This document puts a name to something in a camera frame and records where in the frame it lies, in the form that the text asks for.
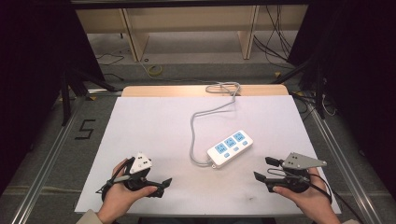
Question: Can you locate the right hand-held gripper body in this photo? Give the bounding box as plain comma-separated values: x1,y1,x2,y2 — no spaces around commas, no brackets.
263,151,328,194

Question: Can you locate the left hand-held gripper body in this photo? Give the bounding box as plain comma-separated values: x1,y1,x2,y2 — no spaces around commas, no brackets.
123,151,165,199

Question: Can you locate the white blue power strip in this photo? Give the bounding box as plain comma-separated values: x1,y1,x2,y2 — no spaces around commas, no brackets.
206,129,254,170

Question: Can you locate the person's right hand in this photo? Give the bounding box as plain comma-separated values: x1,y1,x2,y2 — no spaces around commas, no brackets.
273,167,341,224

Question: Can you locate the person's left hand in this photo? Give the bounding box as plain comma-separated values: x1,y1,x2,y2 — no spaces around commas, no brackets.
96,158,159,224

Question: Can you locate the white table sheet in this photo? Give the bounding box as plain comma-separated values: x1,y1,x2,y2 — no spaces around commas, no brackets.
74,94,342,217

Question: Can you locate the black metal stand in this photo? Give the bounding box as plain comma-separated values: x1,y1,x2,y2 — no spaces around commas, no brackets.
60,61,123,127
270,57,327,120

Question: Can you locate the light wooden table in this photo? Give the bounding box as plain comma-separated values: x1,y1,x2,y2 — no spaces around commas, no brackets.
120,84,290,98

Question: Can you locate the black curtain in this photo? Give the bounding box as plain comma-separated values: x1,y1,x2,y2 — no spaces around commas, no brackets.
287,0,396,190
0,0,106,195

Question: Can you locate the left hand-held gripper cable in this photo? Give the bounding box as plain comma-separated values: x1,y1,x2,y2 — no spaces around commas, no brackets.
95,175,132,201

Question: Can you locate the hand-held gripper cable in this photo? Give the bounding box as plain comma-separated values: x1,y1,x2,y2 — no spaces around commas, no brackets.
95,175,132,201
266,167,366,224

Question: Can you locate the right hand-held gripper cable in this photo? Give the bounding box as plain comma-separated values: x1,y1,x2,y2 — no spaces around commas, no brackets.
266,167,366,224

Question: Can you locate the aluminium floor rail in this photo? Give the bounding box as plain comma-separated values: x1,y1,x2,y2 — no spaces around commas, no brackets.
305,101,386,224
9,95,87,224

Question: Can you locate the grey power strip cable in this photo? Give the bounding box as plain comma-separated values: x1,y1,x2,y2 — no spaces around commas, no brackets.
189,81,242,168

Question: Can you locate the yellow cable coil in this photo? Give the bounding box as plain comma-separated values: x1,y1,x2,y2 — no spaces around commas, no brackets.
146,63,163,77

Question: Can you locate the thin black floor cable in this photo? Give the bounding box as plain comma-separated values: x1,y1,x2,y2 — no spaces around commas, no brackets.
95,51,126,82

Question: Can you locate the bundle of black floor cables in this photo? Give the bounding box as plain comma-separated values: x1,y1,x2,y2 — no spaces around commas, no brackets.
252,4,298,64

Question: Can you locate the light wooden desk frame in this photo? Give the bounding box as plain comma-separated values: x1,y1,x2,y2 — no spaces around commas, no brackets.
75,4,309,63

